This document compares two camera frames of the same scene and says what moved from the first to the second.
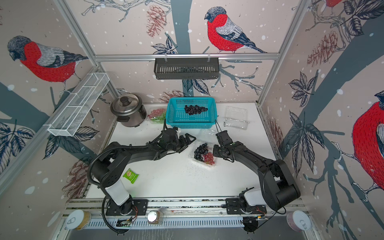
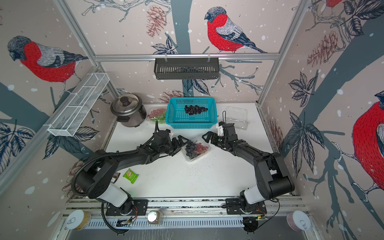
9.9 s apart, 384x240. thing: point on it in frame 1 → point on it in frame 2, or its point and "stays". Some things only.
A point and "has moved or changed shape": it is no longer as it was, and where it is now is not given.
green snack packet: [131, 175] stays
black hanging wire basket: [186, 68] stays
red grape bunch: [156, 112] stays
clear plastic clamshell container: [156, 115] stays
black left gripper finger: [187, 139] → [182, 140]
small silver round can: [153, 216] stays
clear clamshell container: [236, 118] stays
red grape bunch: [209, 158] → [200, 149]
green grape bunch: [160, 120] stays
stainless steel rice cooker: [128, 108] stays
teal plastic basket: [191, 112] stays
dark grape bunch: [200, 151] → [190, 149]
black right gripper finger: [217, 151] → [210, 136]
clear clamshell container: [201, 151] has moved or changed shape
